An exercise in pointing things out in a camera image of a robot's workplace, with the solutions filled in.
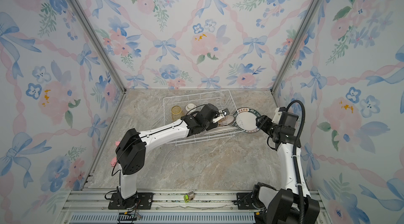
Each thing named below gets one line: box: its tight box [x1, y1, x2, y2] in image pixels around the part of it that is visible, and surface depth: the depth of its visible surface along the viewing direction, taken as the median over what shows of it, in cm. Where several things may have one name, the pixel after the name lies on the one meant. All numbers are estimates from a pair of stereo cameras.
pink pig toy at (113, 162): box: [110, 156, 118, 167], surface depth 86 cm
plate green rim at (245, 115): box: [232, 107, 262, 125], surface depth 105 cm
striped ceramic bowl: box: [185, 103, 197, 114], surface depth 103 cm
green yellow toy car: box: [183, 190, 196, 203], surface depth 75 cm
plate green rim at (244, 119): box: [232, 107, 263, 134], surface depth 104 cm
